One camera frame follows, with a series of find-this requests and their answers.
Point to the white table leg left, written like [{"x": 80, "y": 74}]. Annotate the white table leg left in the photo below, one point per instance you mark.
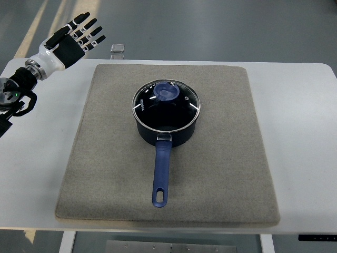
[{"x": 67, "y": 242}]

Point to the glass lid with blue knob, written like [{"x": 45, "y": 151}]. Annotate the glass lid with blue knob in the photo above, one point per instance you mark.
[{"x": 166, "y": 106}]

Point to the white table leg right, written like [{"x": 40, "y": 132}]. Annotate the white table leg right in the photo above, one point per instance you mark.
[{"x": 267, "y": 244}]

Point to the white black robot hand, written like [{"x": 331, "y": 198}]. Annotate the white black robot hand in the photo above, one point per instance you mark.
[{"x": 65, "y": 47}]

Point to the beige felt mat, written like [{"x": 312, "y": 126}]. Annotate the beige felt mat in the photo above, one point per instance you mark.
[{"x": 220, "y": 177}]

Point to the dark blue saucepan blue handle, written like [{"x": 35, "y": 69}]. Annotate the dark blue saucepan blue handle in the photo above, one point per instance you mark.
[{"x": 163, "y": 142}]

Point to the black table control panel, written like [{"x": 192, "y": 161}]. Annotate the black table control panel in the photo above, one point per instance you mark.
[{"x": 321, "y": 238}]

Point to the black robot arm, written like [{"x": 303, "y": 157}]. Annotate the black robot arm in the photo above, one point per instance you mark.
[{"x": 17, "y": 96}]

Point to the small metal floor plate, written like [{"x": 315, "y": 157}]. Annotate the small metal floor plate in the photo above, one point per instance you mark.
[{"x": 117, "y": 51}]

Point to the white table leg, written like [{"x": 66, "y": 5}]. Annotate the white table leg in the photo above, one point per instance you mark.
[
  {"x": 267, "y": 244},
  {"x": 67, "y": 242}
]

